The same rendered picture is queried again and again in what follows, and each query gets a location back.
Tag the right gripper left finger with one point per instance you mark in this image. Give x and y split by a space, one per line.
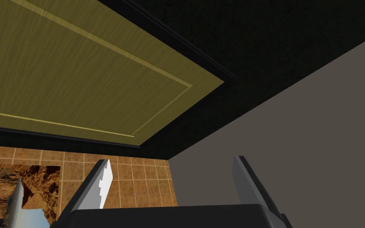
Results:
95 190

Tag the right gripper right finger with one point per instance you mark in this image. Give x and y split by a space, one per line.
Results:
249 186

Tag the brown rocky landscape picture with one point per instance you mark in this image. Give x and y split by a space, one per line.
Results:
14 193

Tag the olive wooden door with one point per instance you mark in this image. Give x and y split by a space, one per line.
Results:
74 69

